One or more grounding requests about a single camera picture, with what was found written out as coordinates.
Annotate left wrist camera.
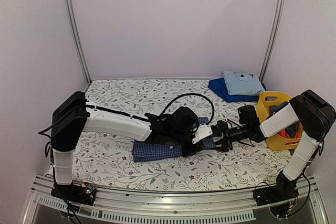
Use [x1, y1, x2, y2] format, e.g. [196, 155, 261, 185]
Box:
[192, 124, 213, 144]

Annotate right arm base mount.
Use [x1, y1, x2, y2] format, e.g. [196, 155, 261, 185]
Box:
[253, 182, 299, 219]

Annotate folded light blue t-shirt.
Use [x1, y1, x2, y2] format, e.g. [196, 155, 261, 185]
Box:
[222, 70, 266, 96]

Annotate right aluminium frame post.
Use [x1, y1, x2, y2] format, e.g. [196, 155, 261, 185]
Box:
[259, 0, 285, 82]

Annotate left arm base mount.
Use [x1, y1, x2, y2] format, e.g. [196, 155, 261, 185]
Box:
[51, 183, 97, 206]

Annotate aluminium front rail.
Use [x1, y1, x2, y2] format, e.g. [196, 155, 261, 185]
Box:
[23, 175, 331, 223]

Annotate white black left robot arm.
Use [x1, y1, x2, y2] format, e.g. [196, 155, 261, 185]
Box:
[50, 91, 213, 200]

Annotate left aluminium frame post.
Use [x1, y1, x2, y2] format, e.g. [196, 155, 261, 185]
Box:
[64, 0, 92, 84]

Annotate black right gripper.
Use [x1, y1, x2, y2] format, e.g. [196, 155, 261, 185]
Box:
[208, 122, 250, 152]

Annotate aluminium frame post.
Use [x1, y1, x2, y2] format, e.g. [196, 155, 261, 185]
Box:
[259, 0, 285, 82]
[64, 0, 92, 84]

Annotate yellow plastic laundry basket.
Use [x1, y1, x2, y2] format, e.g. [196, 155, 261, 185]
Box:
[256, 91, 309, 151]

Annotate blue checkered button shirt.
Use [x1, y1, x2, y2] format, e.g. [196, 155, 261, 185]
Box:
[132, 117, 215, 163]

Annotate folded royal blue garment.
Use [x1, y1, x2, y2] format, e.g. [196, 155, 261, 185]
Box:
[208, 78, 266, 102]

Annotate orange garment in basket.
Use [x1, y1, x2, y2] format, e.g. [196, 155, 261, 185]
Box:
[278, 129, 301, 139]

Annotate grey blue garment in basket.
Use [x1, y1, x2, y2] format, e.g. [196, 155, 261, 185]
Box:
[269, 101, 300, 131]

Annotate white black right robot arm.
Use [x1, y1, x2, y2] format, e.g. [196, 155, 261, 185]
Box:
[211, 90, 335, 201]

